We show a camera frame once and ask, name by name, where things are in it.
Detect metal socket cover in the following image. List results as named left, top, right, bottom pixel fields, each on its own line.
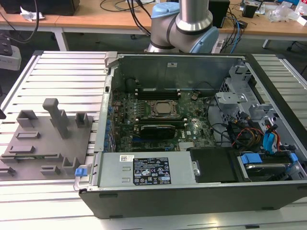
left=149, top=100, right=180, bottom=118

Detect silver CPU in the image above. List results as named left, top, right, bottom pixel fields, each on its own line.
left=155, top=103, right=172, bottom=114

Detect green motherboard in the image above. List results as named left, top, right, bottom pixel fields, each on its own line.
left=111, top=90, right=218, bottom=153

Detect silver finned heat sink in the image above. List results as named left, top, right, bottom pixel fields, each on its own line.
left=178, top=142, right=195, bottom=152

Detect silver power supply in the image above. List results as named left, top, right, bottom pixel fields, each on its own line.
left=97, top=152, right=196, bottom=188

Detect grey plastic case latch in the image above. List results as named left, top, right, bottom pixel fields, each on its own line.
left=105, top=51, right=118, bottom=68

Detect black plastic cover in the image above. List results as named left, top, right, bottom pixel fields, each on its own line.
left=187, top=147, right=239, bottom=183

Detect silver metal drive cage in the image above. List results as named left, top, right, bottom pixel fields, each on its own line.
left=214, top=64, right=281, bottom=125

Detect white power strip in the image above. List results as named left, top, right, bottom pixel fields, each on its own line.
left=211, top=39, right=225, bottom=54

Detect black PC case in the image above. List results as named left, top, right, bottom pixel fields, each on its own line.
left=73, top=51, right=307, bottom=219

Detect blue disk carrier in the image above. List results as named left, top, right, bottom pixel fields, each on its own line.
left=240, top=153, right=297, bottom=166

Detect grey parts rack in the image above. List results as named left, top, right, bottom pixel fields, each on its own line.
left=0, top=97, right=94, bottom=181

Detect wooden desk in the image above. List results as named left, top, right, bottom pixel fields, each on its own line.
left=0, top=0, right=307, bottom=52

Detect silver hard disk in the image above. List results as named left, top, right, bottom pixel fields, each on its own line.
left=244, top=162, right=287, bottom=182

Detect tall black box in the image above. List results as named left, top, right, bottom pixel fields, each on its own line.
left=210, top=0, right=231, bottom=29

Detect small black box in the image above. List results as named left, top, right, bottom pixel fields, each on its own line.
left=242, top=4, right=260, bottom=18

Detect black equipment box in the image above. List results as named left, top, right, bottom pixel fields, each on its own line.
left=4, top=0, right=80, bottom=16

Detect pale grey device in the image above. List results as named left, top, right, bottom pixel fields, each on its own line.
left=0, top=35, right=21, bottom=70

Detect crumpled white paper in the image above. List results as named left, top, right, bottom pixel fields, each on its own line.
left=20, top=6, right=46, bottom=23

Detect clear plastic bags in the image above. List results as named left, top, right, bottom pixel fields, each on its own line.
left=265, top=1, right=304, bottom=23

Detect black cable bundle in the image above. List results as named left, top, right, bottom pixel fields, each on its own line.
left=227, top=115, right=250, bottom=149

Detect blue flat cable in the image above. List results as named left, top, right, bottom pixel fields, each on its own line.
left=262, top=124, right=278, bottom=154

